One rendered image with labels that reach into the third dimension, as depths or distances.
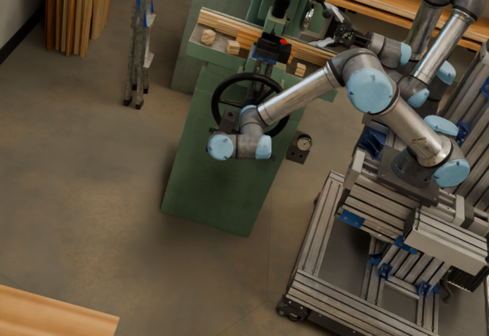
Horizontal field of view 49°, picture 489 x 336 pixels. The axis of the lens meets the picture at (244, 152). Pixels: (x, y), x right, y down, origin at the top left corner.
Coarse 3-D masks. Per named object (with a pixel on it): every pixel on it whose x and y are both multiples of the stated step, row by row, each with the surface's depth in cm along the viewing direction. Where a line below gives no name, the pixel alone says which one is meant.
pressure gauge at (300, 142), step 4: (300, 136) 216; (304, 136) 215; (308, 136) 215; (300, 140) 215; (304, 140) 215; (308, 140) 215; (296, 144) 216; (300, 144) 216; (308, 144) 216; (300, 148) 217; (304, 148) 217; (308, 148) 217
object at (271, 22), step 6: (270, 12) 211; (270, 18) 206; (276, 18) 208; (282, 18) 210; (264, 24) 216; (270, 24) 207; (276, 24) 206; (282, 24) 206; (264, 30) 208; (270, 30) 208; (276, 30) 208; (282, 30) 208
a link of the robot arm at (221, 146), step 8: (216, 136) 163; (224, 136) 162; (232, 136) 165; (208, 144) 164; (216, 144) 161; (224, 144) 161; (232, 144) 162; (216, 152) 161; (224, 152) 161; (232, 152) 163
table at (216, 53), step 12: (192, 36) 205; (216, 36) 211; (228, 36) 214; (192, 48) 204; (204, 48) 203; (216, 48) 204; (240, 48) 210; (204, 60) 206; (216, 60) 206; (228, 60) 205; (240, 60) 204; (300, 60) 217; (240, 72) 202; (288, 72) 206; (312, 72) 212; (240, 84) 200; (288, 84) 208; (324, 96) 209
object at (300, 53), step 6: (222, 24) 213; (228, 24) 214; (216, 30) 215; (222, 30) 215; (228, 30) 214; (234, 30) 214; (234, 36) 216; (300, 48) 216; (294, 54) 217; (300, 54) 217; (306, 54) 216; (312, 54) 216; (318, 54) 217; (306, 60) 218; (312, 60) 218; (318, 60) 218; (324, 60) 217
